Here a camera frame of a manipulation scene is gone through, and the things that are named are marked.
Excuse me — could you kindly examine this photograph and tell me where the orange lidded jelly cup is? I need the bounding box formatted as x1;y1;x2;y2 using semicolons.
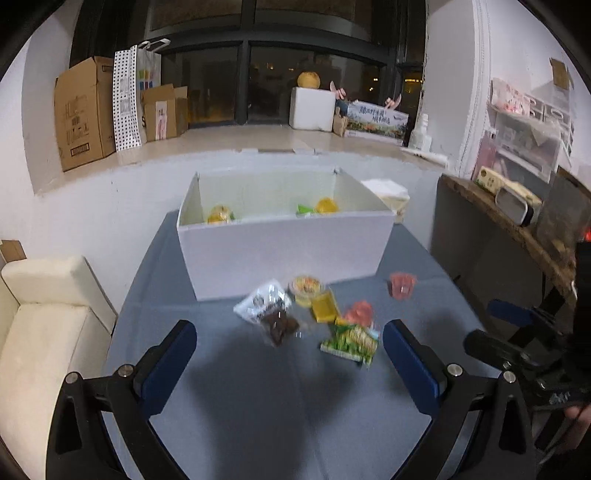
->
290;275;325;308

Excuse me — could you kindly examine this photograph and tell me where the white foam box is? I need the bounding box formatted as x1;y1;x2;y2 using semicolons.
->
288;87;335;132

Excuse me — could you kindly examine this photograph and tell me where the yellow orange jelly cup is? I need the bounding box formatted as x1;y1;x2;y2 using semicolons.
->
311;289;341;323

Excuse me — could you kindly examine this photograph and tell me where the yellow lidded jelly cup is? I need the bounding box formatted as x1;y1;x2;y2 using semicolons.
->
315;197;339;215

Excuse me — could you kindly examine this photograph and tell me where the blue grey table cloth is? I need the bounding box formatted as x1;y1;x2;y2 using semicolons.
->
101;209;505;480

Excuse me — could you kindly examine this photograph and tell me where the pink toy figure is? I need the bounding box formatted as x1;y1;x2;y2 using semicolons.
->
329;81;353;103

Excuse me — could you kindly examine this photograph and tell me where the cream box on side table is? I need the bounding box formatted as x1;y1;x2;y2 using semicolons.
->
474;166;542;227

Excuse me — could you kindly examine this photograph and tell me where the person right hand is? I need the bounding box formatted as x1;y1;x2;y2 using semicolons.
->
563;405;591;450

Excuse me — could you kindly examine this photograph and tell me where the small open cardboard box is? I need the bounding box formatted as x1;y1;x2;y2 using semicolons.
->
142;84;188;142

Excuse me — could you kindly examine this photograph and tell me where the round yellow pomelo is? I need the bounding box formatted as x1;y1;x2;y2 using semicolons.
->
297;71;321;89

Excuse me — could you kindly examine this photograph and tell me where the clear plastic drawer organizer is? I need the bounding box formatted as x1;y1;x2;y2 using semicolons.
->
473;78;575;183

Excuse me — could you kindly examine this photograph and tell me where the green cracker packet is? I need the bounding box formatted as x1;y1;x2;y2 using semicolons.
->
320;324;380;367

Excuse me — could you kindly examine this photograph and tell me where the white plastic bottle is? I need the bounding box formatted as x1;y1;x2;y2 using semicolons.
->
408;113;432;152

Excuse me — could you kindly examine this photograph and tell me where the dark wooden side table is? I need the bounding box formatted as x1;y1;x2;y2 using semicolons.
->
430;174;575;338

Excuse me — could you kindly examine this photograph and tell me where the printed landscape carton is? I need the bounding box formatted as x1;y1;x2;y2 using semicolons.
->
344;101;409;147

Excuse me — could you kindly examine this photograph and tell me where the small green snack packet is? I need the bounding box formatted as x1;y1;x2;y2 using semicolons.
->
297;204;315;216

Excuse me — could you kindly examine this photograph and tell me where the pink jelly cup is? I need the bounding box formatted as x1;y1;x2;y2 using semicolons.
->
344;301;374;328
389;272;417;300

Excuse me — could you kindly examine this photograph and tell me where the large brown cardboard box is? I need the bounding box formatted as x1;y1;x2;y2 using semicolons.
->
54;56;115;172

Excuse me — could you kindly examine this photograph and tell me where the white cardboard box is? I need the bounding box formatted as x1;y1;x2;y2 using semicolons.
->
176;166;396;301

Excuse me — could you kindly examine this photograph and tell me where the brown chocolate snack bag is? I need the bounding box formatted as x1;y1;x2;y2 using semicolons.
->
233;279;300;346

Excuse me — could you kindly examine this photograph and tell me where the pale green jelly cup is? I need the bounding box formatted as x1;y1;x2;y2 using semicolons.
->
206;205;235;224

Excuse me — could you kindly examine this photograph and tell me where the cream white sofa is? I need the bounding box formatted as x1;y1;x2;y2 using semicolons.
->
1;256;117;479

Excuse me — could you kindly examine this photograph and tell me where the white dotted paper bag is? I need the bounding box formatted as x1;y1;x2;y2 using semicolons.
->
112;38;170;152

